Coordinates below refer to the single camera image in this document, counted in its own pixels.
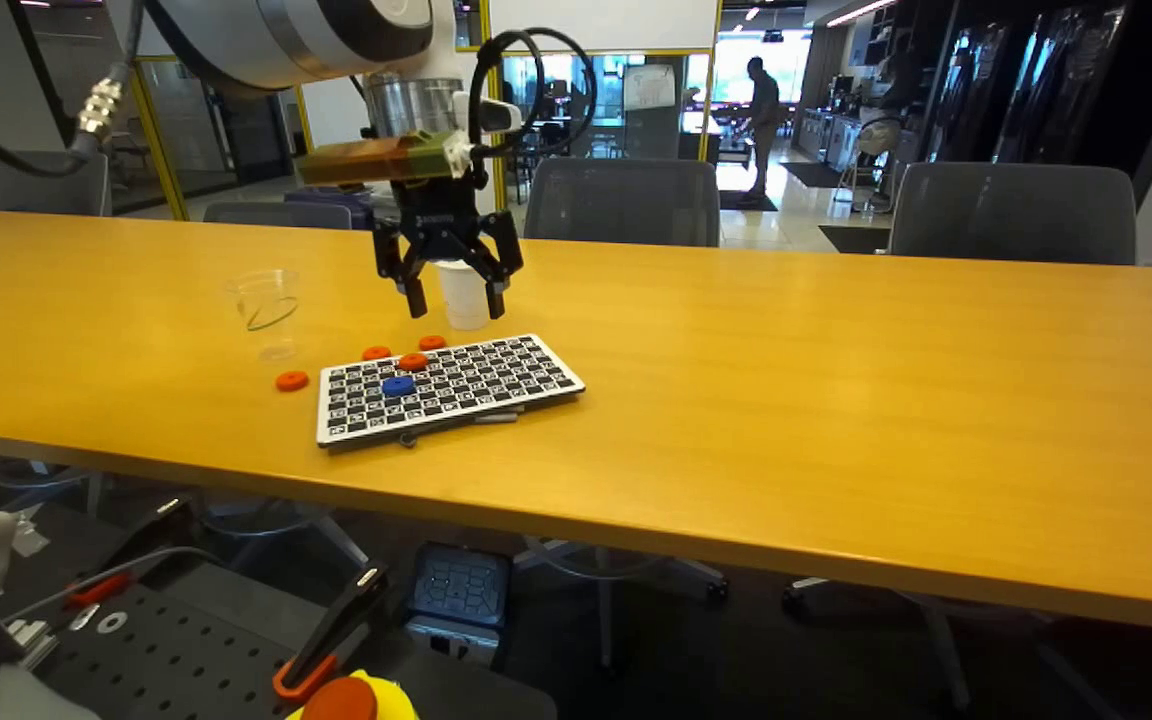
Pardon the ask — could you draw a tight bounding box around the green brown wrist camera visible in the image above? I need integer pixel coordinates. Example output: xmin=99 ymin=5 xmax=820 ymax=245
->
xmin=297 ymin=128 xmax=488 ymax=189

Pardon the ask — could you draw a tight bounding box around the yellow framed glass partition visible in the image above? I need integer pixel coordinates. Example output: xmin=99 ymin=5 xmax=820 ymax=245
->
xmin=120 ymin=0 xmax=729 ymax=224

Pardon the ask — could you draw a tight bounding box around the standing person silhouette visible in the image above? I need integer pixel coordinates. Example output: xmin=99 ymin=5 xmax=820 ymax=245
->
xmin=743 ymin=51 xmax=789 ymax=205

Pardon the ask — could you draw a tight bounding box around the black looped wrist cable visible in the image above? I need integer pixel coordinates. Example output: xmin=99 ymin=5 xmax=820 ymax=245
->
xmin=465 ymin=19 xmax=604 ymax=163

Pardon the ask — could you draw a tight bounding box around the red handled tool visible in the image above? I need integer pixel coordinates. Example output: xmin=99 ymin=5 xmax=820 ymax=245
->
xmin=63 ymin=573 xmax=136 ymax=612

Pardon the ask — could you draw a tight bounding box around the yellow red emergency stop button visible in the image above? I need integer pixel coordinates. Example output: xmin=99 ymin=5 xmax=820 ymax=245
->
xmin=287 ymin=667 xmax=425 ymax=720

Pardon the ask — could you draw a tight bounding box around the transparent plastic cup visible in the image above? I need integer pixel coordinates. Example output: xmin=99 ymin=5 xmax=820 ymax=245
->
xmin=228 ymin=264 xmax=304 ymax=375

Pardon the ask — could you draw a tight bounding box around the grey controller box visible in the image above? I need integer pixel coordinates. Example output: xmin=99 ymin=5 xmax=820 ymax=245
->
xmin=402 ymin=540 xmax=517 ymax=667

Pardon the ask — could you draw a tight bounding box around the black perforated breadboard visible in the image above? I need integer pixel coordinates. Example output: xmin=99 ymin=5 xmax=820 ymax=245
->
xmin=33 ymin=562 xmax=338 ymax=720

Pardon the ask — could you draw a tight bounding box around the dark chair base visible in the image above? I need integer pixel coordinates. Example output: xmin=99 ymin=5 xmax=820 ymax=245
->
xmin=780 ymin=573 xmax=979 ymax=716

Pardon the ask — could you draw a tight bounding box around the black cable silver connector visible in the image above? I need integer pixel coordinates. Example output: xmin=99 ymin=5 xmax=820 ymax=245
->
xmin=0 ymin=0 xmax=144 ymax=184

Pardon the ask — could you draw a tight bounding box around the checkered marker calibration board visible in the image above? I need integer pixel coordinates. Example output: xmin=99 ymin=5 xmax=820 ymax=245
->
xmin=310 ymin=329 xmax=592 ymax=451

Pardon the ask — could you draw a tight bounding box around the black clamp orange handle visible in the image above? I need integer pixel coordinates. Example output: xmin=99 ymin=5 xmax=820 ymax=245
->
xmin=269 ymin=562 xmax=391 ymax=712

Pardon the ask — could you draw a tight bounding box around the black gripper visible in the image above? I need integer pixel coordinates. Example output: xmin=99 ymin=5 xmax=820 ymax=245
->
xmin=367 ymin=170 xmax=527 ymax=325

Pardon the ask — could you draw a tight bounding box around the grey fabric chair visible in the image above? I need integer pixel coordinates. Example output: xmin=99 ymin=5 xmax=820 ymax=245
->
xmin=200 ymin=184 xmax=378 ymax=232
xmin=525 ymin=154 xmax=722 ymax=251
xmin=888 ymin=160 xmax=1139 ymax=268
xmin=0 ymin=149 xmax=112 ymax=215

